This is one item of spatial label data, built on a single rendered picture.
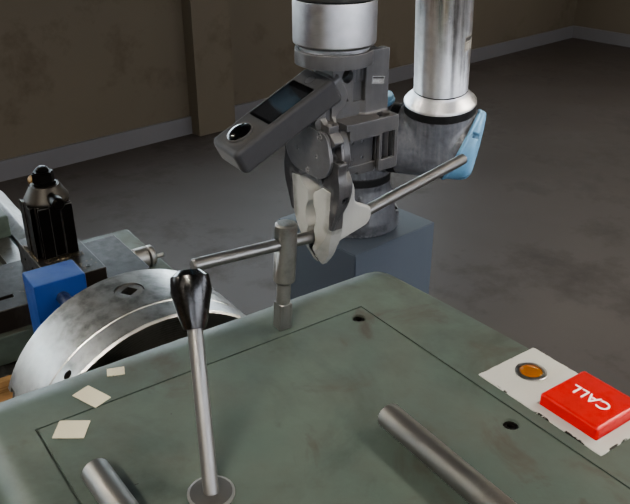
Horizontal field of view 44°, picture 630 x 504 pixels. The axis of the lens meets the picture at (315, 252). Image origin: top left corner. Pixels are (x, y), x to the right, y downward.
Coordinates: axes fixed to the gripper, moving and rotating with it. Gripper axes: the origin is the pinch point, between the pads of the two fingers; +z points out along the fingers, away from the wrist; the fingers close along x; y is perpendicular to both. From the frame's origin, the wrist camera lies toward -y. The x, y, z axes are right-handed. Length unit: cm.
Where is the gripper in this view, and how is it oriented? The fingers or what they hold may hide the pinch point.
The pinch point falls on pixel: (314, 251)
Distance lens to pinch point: 77.5
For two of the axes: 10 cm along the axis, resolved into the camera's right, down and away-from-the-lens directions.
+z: 0.0, 8.9, 4.6
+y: 8.2, -2.7, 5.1
